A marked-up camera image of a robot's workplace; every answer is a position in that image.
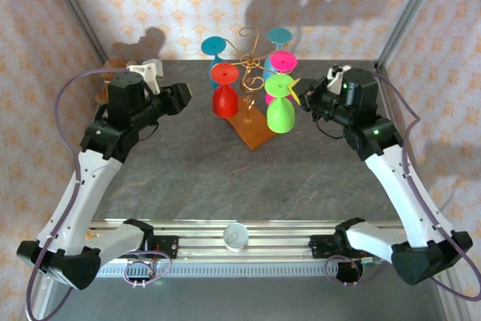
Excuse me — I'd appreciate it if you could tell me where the green wine glass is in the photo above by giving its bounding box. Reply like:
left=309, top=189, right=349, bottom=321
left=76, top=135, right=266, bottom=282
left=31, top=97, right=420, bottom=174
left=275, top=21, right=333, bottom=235
left=264, top=74, right=297, bottom=135

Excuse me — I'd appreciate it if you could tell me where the brown teddy bear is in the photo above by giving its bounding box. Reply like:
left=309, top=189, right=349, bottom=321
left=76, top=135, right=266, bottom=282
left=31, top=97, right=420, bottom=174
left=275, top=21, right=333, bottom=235
left=95, top=57, right=131, bottom=106

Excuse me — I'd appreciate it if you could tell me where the slotted grey cable duct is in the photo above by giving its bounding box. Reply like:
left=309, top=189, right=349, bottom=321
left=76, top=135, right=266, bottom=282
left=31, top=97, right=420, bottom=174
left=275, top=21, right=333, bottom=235
left=95, top=262, right=377, bottom=277

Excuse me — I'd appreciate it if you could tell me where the red wine glass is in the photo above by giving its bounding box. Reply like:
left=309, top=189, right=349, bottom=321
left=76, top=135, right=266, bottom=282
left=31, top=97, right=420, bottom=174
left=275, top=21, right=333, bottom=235
left=210, top=63, right=240, bottom=118

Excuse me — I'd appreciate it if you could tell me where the pink wine glass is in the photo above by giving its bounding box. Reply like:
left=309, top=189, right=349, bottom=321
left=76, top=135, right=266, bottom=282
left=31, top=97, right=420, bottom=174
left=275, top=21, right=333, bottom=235
left=265, top=51, right=298, bottom=106

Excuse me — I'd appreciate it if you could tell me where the light blue wine glass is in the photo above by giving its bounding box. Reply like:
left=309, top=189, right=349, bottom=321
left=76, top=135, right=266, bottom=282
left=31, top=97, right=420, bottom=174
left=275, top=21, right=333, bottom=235
left=262, top=27, right=294, bottom=82

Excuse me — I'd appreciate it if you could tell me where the aluminium side rail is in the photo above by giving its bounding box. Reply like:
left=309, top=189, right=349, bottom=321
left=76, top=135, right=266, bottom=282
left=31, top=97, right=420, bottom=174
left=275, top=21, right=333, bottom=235
left=374, top=62, right=469, bottom=321
left=23, top=279, right=72, bottom=321

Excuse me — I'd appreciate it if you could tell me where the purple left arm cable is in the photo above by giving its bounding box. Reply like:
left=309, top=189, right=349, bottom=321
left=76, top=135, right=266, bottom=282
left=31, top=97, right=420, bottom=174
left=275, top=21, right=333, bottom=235
left=25, top=67, right=151, bottom=321

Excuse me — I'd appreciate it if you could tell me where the aluminium corner post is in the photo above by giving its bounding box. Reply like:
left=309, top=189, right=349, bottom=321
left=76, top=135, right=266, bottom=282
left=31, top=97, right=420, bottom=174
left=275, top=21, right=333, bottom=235
left=374, top=0, right=448, bottom=70
left=40, top=0, right=110, bottom=66

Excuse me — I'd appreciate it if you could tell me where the gold wire rack, wooden base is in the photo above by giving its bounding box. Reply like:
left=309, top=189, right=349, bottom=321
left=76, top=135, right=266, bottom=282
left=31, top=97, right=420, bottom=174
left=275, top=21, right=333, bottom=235
left=224, top=26, right=298, bottom=150

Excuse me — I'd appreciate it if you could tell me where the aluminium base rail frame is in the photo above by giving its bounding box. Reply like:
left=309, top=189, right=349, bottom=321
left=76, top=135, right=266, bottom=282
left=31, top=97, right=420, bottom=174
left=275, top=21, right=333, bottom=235
left=89, top=218, right=405, bottom=264

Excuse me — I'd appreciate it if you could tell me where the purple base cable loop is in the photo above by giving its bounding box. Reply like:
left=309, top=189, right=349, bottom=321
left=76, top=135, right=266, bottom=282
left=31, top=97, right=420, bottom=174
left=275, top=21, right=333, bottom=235
left=123, top=252, right=173, bottom=288
left=325, top=254, right=384, bottom=287

